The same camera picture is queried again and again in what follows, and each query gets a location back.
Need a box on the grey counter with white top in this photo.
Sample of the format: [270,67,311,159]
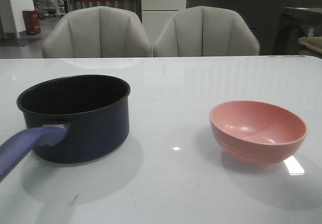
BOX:
[187,0,321,55]

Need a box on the white drawer cabinet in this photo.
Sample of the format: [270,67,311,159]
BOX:
[141,0,186,45]

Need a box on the right grey upholstered chair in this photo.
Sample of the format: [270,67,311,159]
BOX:
[153,6,260,57]

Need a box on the dark blue saucepan purple handle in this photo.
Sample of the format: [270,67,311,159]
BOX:
[1,74,130,178]

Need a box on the left grey upholstered chair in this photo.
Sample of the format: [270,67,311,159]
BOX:
[42,6,152,58]

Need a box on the pink plastic bowl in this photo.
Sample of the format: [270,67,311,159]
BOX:
[209,100,308,165]

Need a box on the beige cushion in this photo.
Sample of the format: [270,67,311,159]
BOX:
[298,36,322,58]

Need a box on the grey upholstered chair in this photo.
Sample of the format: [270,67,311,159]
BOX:
[42,6,152,58]
[153,6,260,57]

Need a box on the red bin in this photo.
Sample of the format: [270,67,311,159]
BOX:
[23,10,41,35]

